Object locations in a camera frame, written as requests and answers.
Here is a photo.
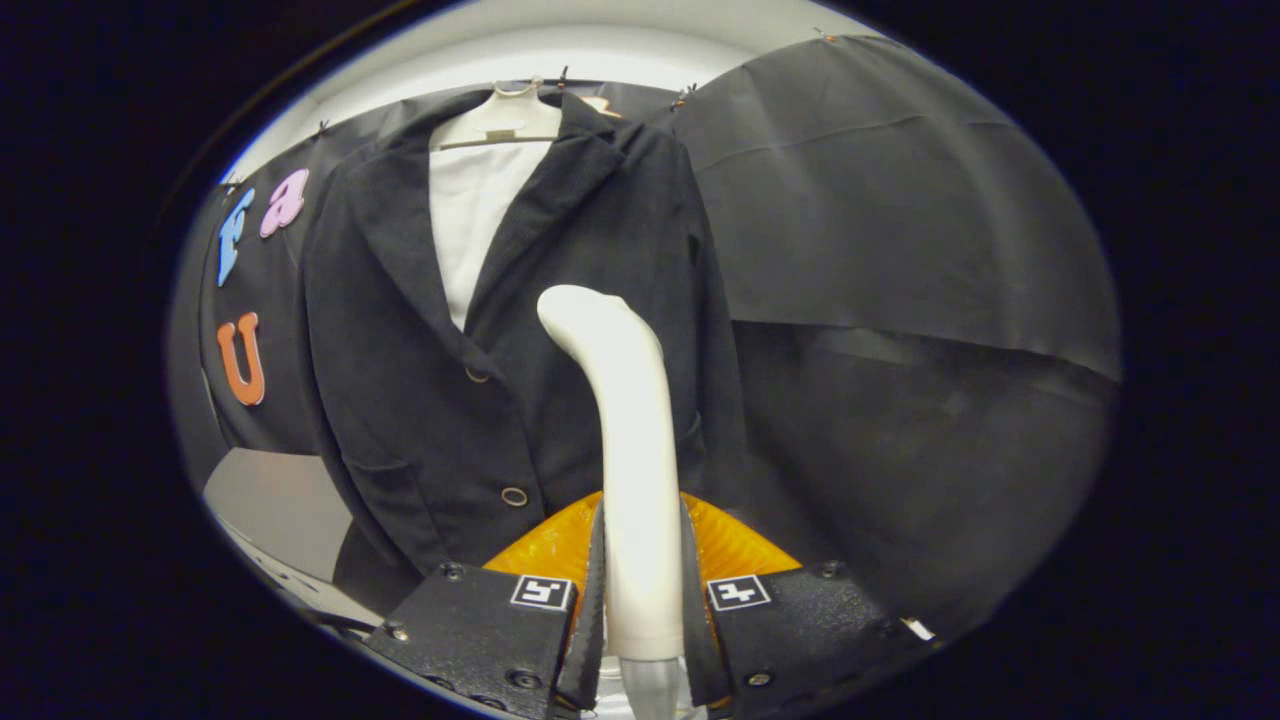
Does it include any white garment steamer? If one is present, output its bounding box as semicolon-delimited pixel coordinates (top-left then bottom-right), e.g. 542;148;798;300
537;285;691;720

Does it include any black backdrop cloth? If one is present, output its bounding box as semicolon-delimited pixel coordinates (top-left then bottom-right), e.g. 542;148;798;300
165;30;1123;641

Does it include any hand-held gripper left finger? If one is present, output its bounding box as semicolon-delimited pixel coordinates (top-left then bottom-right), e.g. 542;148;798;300
362;490;608;720

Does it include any white mannequin torso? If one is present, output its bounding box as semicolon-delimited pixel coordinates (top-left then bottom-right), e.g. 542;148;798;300
428;80;563;331

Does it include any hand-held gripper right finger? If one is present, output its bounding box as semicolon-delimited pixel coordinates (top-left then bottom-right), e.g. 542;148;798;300
680;492;941;720

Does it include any grey drawer cabinet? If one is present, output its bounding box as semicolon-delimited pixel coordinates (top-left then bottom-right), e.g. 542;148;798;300
203;447;401;626

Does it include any black blazer jacket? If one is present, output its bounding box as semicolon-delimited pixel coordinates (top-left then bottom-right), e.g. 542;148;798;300
300;90;801;581

